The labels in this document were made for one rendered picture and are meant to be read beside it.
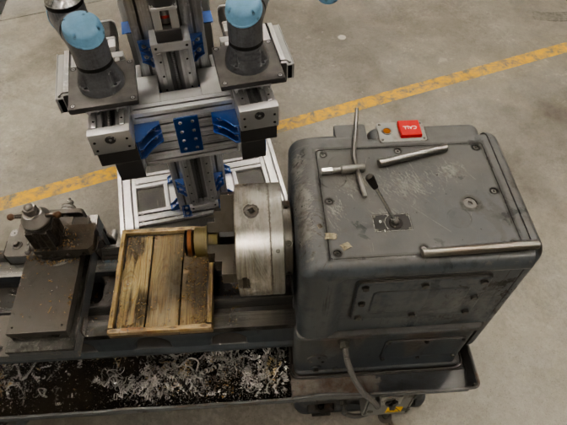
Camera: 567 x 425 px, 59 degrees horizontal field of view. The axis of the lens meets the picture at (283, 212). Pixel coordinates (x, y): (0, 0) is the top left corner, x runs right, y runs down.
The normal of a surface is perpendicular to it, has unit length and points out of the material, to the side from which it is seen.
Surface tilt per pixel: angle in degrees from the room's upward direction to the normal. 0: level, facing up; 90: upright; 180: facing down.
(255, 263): 56
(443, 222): 0
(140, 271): 0
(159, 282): 0
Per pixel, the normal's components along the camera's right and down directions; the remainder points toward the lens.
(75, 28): 0.07, -0.50
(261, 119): 0.23, 0.78
